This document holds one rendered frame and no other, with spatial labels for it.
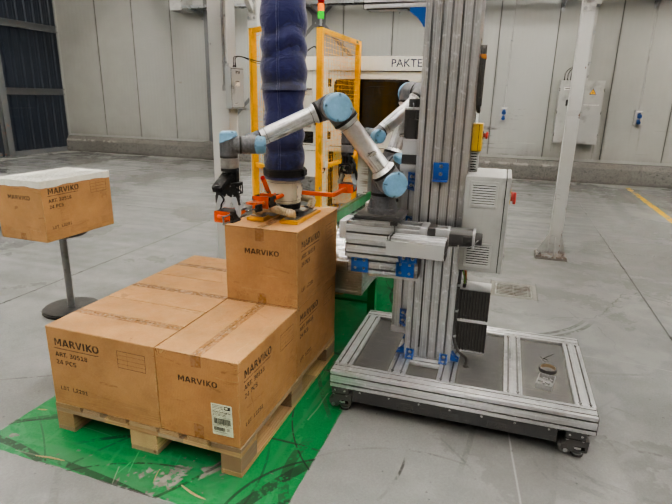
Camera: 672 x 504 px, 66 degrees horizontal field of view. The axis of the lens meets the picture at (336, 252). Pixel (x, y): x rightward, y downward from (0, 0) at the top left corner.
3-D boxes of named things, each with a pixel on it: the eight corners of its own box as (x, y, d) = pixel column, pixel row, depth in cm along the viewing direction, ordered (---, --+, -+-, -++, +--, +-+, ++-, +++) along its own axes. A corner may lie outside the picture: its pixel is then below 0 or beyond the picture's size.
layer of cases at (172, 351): (197, 310, 357) (194, 254, 346) (334, 333, 327) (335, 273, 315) (56, 401, 249) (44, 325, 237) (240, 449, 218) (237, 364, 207)
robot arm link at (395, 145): (385, 173, 297) (415, 78, 289) (372, 169, 310) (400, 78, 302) (402, 178, 303) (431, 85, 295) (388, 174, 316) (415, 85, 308)
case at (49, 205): (72, 218, 405) (66, 166, 394) (114, 223, 393) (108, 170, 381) (2, 236, 351) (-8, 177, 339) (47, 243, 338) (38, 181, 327)
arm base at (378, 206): (400, 210, 258) (401, 190, 256) (394, 216, 245) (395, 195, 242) (370, 207, 263) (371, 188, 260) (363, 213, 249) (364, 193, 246)
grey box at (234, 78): (239, 108, 407) (238, 68, 398) (245, 108, 405) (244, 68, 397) (226, 108, 389) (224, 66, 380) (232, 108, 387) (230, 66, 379)
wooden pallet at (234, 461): (198, 329, 362) (197, 310, 358) (334, 354, 331) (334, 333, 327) (59, 427, 253) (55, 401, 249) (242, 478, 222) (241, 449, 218)
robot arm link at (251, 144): (264, 134, 227) (238, 134, 225) (266, 136, 216) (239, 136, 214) (264, 152, 229) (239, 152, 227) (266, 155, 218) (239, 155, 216)
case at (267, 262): (276, 265, 328) (275, 202, 316) (335, 272, 316) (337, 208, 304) (227, 298, 273) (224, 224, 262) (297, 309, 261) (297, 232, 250)
